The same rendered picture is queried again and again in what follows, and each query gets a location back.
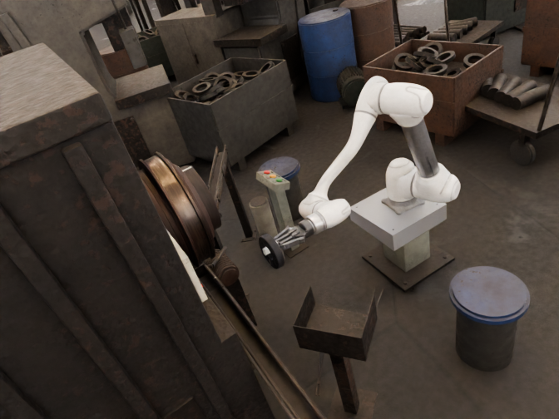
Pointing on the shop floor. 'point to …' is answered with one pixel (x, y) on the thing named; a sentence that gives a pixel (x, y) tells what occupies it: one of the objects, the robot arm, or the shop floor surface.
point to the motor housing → (227, 272)
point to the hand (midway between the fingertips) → (270, 248)
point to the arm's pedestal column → (408, 261)
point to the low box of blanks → (440, 80)
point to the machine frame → (96, 272)
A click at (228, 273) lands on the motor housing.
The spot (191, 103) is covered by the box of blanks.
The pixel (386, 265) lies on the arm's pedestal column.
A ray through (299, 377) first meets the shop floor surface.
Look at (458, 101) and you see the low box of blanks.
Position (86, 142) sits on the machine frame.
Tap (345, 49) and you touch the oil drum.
